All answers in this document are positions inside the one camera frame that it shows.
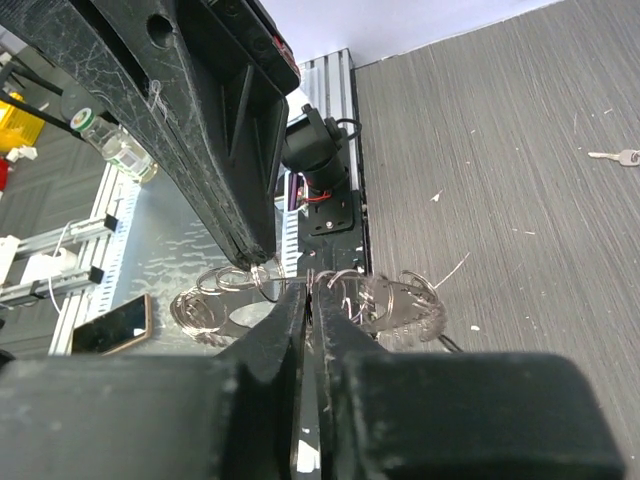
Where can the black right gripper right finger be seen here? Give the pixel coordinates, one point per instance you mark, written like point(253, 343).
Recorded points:
point(505, 415)

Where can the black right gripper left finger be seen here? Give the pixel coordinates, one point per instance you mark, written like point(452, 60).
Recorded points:
point(234, 415)

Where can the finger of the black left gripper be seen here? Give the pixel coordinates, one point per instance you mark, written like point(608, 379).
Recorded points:
point(243, 71)
point(131, 57)

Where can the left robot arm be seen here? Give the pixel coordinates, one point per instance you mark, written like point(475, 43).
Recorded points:
point(315, 145)

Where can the black smartphone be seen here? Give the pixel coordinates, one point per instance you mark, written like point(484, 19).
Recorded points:
point(116, 330)

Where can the key with red tag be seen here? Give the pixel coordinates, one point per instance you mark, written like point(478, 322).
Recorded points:
point(626, 158)

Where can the white slotted cable duct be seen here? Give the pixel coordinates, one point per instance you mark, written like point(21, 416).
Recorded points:
point(123, 208)

